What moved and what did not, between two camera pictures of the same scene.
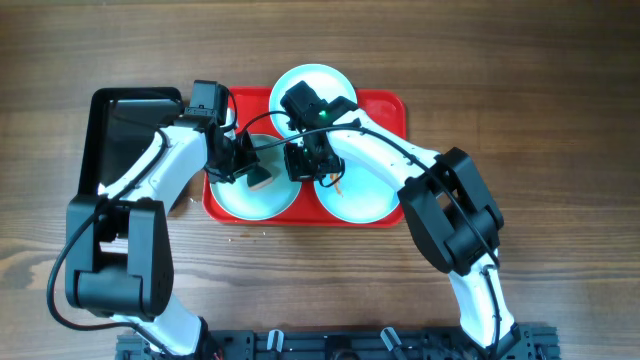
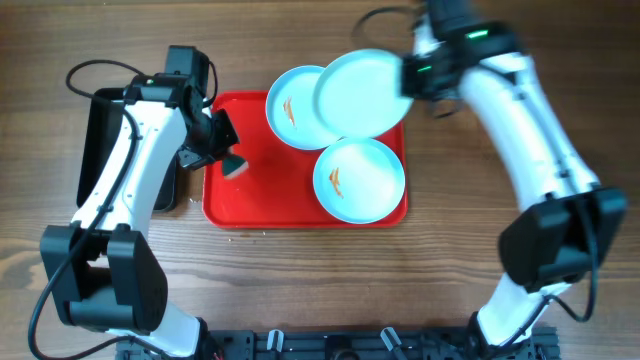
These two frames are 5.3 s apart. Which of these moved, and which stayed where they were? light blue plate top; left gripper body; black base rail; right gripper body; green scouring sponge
Moved: right gripper body; green scouring sponge; left gripper body
Stayed: light blue plate top; black base rail
